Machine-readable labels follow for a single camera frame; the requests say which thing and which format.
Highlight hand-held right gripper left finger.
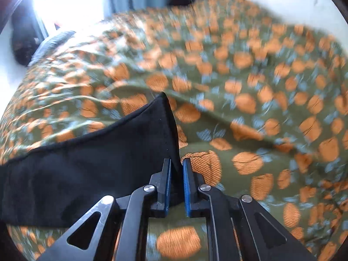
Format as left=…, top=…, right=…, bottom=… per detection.
left=35, top=158, right=172, bottom=261

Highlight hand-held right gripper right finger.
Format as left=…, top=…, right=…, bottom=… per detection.
left=183, top=158, right=317, bottom=261

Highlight black pants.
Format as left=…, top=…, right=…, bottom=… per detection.
left=0, top=92, right=183, bottom=227

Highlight green orange floral blanket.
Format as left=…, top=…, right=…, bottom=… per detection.
left=0, top=0, right=348, bottom=261

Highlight grey striped pillow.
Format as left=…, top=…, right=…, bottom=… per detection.
left=28, top=30, right=77, bottom=66

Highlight dark bag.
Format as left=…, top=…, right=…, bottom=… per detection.
left=11, top=8, right=41, bottom=66

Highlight white padded headboard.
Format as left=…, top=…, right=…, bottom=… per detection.
left=226, top=0, right=346, bottom=49

